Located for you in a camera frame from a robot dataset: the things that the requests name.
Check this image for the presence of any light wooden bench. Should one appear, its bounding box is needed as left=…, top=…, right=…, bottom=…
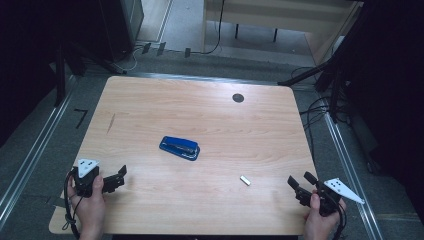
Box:
left=201, top=0, right=364, bottom=66

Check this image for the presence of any blue stapler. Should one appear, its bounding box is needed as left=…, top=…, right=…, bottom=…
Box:
left=158, top=135, right=201, bottom=162

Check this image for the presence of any black angled floor tape mark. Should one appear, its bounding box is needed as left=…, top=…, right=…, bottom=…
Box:
left=73, top=108, right=89, bottom=130

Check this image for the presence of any dark curtain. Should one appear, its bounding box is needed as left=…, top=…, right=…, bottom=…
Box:
left=343, top=0, right=424, bottom=225
left=0, top=0, right=103, bottom=148

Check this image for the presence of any black cabinet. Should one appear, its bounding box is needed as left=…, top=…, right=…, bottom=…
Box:
left=99, top=0, right=145, bottom=63

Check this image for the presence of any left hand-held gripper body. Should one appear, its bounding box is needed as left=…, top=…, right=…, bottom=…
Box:
left=73, top=158, right=101, bottom=199

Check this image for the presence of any person's right hand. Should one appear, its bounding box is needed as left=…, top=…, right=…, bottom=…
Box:
left=303, top=192, right=347, bottom=240

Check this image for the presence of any black hanging cable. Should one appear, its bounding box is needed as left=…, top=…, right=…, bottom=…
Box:
left=191, top=0, right=226, bottom=56

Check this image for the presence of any person's left hand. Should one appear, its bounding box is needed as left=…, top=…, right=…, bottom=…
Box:
left=67, top=175, right=107, bottom=233

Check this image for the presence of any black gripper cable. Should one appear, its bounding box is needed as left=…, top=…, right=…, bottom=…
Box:
left=333, top=199, right=348, bottom=240
left=62, top=169, right=82, bottom=240

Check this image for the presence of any metal floor rail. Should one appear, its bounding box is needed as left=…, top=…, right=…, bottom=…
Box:
left=322, top=111, right=385, bottom=240
left=0, top=75, right=77, bottom=232

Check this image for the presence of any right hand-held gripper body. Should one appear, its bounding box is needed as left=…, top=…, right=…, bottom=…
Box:
left=315, top=178, right=365, bottom=217

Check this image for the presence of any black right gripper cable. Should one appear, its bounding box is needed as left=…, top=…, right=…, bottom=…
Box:
left=333, top=199, right=348, bottom=240

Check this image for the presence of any grey tape piece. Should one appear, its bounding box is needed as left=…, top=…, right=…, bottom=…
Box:
left=49, top=195, right=68, bottom=208

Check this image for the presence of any bundle of black floor cables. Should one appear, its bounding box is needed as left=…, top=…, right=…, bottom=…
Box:
left=290, top=65, right=351, bottom=164

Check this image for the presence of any black metal stand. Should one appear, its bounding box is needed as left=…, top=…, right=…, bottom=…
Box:
left=53, top=41, right=128, bottom=108
left=277, top=3, right=368, bottom=124

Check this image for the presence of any white floor cable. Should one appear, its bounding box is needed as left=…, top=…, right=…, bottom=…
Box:
left=121, top=45, right=145, bottom=73

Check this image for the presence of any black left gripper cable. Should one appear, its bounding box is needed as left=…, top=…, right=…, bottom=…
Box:
left=62, top=169, right=82, bottom=240

